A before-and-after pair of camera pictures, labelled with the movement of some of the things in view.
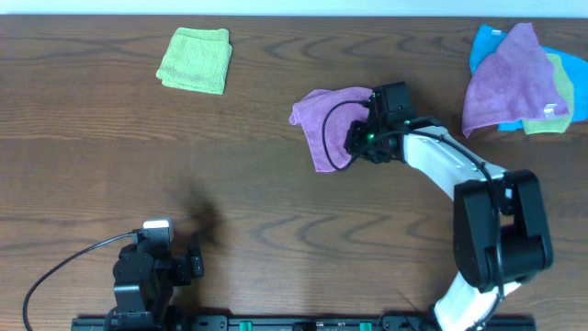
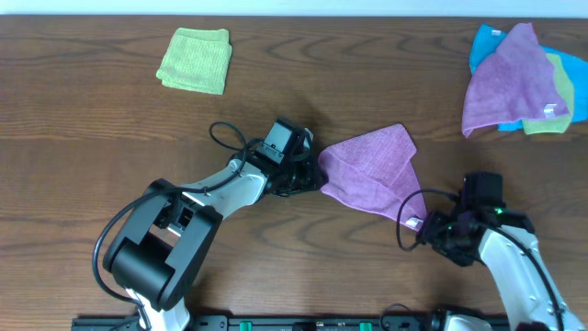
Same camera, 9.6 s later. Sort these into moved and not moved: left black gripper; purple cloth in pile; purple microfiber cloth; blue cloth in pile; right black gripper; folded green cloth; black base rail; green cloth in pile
Moved: left black gripper; purple microfiber cloth; right black gripper
Not moved: green cloth in pile; purple cloth in pile; blue cloth in pile; folded green cloth; black base rail
